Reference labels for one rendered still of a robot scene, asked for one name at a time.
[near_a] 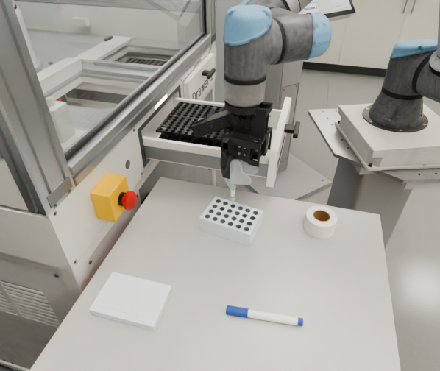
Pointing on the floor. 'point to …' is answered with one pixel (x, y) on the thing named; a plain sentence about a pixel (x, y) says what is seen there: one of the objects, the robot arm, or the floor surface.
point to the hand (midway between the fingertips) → (231, 182)
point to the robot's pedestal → (368, 195)
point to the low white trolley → (238, 293)
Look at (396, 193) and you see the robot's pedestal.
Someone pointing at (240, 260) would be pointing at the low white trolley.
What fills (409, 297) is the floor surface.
